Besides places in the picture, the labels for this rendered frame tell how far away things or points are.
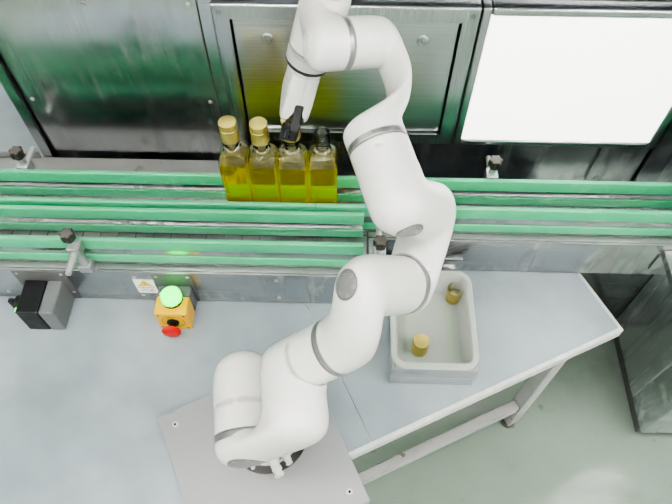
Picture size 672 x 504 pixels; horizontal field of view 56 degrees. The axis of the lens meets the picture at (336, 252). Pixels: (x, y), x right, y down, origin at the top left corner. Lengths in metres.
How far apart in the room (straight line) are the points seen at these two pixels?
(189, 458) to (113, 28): 0.82
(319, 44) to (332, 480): 0.78
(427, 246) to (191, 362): 0.67
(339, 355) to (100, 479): 0.66
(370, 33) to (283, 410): 0.54
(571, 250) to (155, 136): 0.96
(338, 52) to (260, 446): 0.56
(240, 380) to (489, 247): 0.66
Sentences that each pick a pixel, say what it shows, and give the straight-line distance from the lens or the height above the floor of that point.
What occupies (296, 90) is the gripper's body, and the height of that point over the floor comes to 1.29.
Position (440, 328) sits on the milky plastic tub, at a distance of 1.38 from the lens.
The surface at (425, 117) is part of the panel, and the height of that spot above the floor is 1.05.
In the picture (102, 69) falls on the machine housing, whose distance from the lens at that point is 1.39.
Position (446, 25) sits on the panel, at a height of 1.28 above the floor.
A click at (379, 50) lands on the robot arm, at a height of 1.40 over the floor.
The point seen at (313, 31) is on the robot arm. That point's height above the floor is 1.43.
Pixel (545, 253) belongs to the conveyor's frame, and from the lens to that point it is 1.45.
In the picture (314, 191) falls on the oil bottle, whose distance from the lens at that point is 1.27.
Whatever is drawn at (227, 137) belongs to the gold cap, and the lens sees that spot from 1.19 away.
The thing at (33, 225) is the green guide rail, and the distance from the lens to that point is 1.48.
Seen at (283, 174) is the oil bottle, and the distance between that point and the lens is 1.23.
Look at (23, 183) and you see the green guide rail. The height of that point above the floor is 0.92.
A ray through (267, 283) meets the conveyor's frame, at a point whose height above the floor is 0.84.
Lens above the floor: 2.00
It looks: 58 degrees down
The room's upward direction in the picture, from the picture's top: straight up
